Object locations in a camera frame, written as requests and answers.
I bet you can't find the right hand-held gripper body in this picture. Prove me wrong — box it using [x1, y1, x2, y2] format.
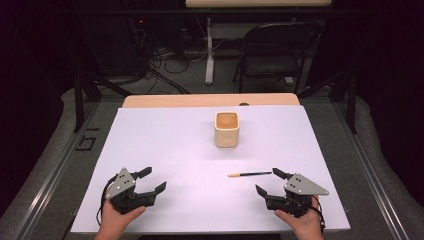
[265, 172, 330, 219]

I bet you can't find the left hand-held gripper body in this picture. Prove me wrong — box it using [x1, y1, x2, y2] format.
[105, 167, 157, 215]

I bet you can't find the black pencil with tan end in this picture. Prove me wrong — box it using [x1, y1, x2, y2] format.
[227, 171, 273, 178]

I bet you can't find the beige square cup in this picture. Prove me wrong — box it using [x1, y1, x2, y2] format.
[214, 111, 241, 149]

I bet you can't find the person's right hand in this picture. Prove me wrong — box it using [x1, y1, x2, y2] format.
[273, 195, 325, 240]

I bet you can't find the person's left hand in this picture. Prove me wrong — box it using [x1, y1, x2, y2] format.
[99, 197, 147, 236]

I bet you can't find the white board table cover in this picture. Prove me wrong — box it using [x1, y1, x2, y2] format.
[70, 105, 352, 234]

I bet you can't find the light wooden table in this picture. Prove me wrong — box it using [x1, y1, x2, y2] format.
[121, 92, 301, 109]

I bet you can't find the black metal stand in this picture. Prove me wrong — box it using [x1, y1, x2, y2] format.
[297, 68, 358, 135]
[72, 19, 134, 134]

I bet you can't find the black folding chair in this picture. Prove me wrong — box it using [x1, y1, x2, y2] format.
[232, 20, 326, 95]

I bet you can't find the dark device with red light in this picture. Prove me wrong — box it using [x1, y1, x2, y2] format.
[124, 16, 153, 76]

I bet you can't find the white desk leg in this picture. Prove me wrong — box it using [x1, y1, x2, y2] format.
[204, 17, 216, 86]

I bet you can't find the light desk top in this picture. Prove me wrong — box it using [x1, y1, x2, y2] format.
[184, 0, 333, 9]

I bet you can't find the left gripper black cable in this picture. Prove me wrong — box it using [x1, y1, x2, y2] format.
[96, 177, 118, 228]

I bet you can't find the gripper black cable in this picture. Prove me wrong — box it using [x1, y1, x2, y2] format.
[96, 177, 118, 228]
[308, 196, 326, 234]

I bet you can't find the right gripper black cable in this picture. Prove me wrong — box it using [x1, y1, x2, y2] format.
[308, 196, 326, 234]

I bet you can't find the aluminium floor rail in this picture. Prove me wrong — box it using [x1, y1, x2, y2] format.
[11, 99, 101, 240]
[333, 99, 409, 240]

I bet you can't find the bundle of floor cables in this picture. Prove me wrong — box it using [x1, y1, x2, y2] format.
[133, 39, 192, 96]

